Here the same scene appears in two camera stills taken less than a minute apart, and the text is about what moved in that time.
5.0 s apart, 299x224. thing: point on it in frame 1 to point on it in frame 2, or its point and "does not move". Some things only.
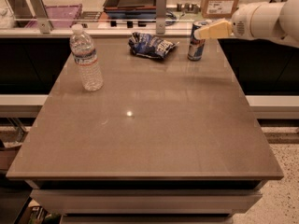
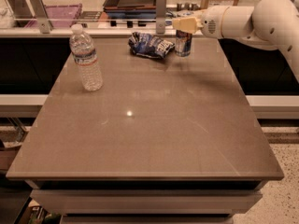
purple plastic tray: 61,16 does not move
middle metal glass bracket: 161,11 does not move
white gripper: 240,23 to 210,23
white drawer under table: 149,202 does not move
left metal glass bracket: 41,13 does not move
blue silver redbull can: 195,47 to 183,43
